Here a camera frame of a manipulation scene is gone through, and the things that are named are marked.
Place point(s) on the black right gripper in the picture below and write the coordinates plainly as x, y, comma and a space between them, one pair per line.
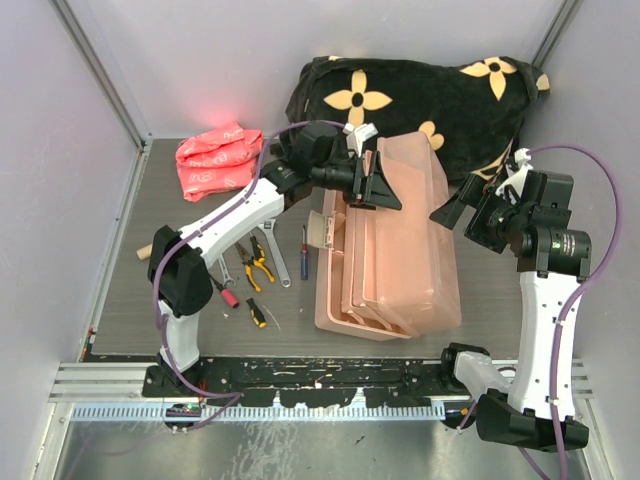
449, 213

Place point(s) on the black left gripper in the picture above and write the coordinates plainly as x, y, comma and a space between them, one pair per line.
372, 190

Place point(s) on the grey tool box latch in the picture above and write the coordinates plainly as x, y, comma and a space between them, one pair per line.
320, 230

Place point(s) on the pink plastic tool box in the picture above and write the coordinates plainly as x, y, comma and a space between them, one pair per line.
391, 274

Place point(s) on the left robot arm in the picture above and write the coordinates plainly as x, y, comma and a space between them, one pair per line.
181, 259

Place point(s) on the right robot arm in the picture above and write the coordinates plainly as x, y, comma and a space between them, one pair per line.
535, 409

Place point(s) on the black floral pillow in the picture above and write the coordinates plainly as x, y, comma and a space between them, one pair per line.
471, 114

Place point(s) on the silver adjustable wrench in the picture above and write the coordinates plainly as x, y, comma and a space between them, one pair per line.
268, 229

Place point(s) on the pink plastic bag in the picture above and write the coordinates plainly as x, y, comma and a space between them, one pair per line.
217, 161

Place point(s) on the silver combination spanner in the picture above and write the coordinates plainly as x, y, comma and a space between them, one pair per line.
228, 280

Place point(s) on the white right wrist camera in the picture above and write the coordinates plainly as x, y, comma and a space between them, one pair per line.
517, 170

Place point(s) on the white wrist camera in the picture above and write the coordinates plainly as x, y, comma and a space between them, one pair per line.
357, 136
517, 170

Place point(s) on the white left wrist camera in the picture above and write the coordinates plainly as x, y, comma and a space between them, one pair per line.
357, 136

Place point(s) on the blue handled screwdriver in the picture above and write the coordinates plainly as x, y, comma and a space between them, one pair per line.
304, 257

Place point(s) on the yellow handled pliers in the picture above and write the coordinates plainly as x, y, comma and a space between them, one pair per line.
252, 260

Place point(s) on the pink handled screwdriver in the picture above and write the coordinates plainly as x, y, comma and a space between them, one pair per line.
228, 297

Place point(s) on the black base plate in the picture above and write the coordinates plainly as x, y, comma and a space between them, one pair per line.
323, 382

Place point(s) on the wooden hammer handle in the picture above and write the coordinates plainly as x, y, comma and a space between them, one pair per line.
145, 252

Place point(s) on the aluminium frame rail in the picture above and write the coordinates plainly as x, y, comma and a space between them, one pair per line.
110, 381

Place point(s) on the white slotted cable duct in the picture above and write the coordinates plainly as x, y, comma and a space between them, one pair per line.
185, 413

